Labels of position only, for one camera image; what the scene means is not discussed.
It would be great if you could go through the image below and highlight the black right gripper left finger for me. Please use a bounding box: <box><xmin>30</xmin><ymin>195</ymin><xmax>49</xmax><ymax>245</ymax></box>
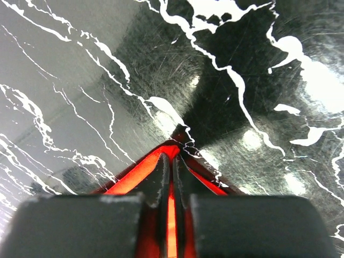
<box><xmin>1</xmin><ymin>154</ymin><xmax>169</xmax><ymax>257</ymax></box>

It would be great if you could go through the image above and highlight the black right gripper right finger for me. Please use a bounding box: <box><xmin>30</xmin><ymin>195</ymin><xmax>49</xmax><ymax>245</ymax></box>
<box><xmin>172</xmin><ymin>157</ymin><xmax>338</xmax><ymax>257</ymax></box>

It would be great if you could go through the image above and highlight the red t shirt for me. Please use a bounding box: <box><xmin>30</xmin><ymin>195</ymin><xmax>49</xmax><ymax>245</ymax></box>
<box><xmin>98</xmin><ymin>133</ymin><xmax>233</xmax><ymax>257</ymax></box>

